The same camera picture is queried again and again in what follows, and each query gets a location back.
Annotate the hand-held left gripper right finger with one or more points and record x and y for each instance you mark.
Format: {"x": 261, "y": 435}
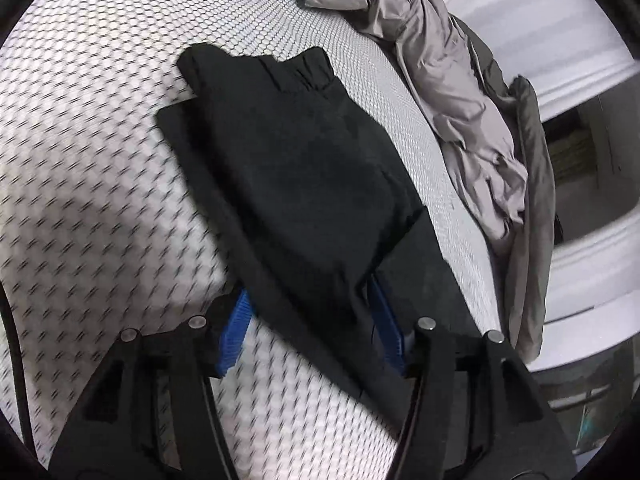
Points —
{"x": 386, "y": 322}

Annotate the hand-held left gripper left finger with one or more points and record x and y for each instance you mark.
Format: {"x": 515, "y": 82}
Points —
{"x": 234, "y": 332}

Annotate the black pants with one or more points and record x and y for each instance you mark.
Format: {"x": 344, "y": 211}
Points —
{"x": 300, "y": 185}

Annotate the white honeycomb patterned mattress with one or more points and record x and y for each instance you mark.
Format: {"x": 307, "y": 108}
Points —
{"x": 100, "y": 160}

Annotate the grey quilt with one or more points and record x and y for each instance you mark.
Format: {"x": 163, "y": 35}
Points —
{"x": 450, "y": 85}

